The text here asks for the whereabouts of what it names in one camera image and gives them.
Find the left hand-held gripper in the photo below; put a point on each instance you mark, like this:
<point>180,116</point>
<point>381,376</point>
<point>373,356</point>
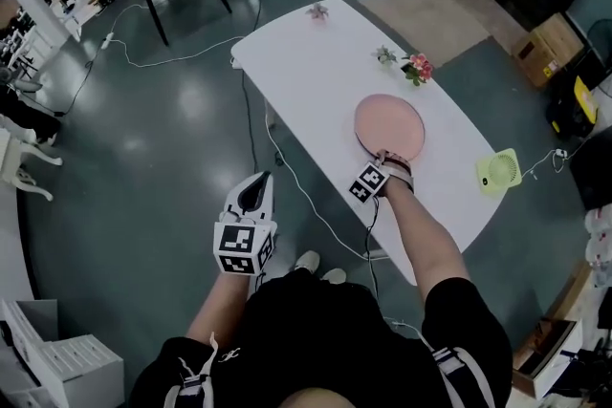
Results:
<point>241,246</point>

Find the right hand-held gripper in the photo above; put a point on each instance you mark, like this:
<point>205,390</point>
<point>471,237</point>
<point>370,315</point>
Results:
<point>368,184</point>

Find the pink plate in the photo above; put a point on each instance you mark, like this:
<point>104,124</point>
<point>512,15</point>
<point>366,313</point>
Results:
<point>389,124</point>

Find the person's right forearm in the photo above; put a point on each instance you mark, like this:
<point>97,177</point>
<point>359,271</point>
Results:
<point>421,234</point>

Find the person's left forearm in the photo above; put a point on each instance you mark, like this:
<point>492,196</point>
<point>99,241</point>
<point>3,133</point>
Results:
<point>217,306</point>

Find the person's right hand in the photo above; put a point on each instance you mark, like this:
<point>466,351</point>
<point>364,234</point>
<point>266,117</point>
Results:
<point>402,177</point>

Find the person's left white shoe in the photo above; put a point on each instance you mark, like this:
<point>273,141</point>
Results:
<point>307,260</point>

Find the person's white shoe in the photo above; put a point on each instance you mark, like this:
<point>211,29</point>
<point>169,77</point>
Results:
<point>334,275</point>
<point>307,260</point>

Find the red pink flower pot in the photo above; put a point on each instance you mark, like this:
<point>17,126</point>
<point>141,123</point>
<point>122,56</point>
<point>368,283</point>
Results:
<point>420,68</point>

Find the person's right white shoe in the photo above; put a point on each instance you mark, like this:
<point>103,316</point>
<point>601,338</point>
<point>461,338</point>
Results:
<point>334,275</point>

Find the green desk fan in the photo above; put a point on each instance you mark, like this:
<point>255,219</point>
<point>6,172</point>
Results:
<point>502,169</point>

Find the person's black clothing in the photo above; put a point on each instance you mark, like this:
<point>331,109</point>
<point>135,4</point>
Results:
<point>311,339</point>

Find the pale pink flower pot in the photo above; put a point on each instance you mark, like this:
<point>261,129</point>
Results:
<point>317,11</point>

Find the white power strip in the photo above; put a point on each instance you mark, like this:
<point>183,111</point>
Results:
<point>108,40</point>
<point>561,153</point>

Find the yellow black box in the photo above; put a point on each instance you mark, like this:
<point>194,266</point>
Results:
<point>585,102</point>

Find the black cabinet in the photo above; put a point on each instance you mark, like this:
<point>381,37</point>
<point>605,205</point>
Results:
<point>595,177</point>

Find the pile of water bottles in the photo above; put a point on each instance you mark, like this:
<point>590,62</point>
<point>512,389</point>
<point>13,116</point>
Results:
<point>600,248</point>

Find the white ornate dressing table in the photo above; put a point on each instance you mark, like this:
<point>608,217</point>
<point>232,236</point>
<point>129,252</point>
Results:
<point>19,157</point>

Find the white drawer cabinet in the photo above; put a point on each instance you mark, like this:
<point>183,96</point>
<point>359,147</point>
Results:
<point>72,363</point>

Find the open cardboard box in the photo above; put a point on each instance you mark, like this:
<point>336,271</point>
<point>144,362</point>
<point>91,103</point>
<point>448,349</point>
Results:
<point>540,349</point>

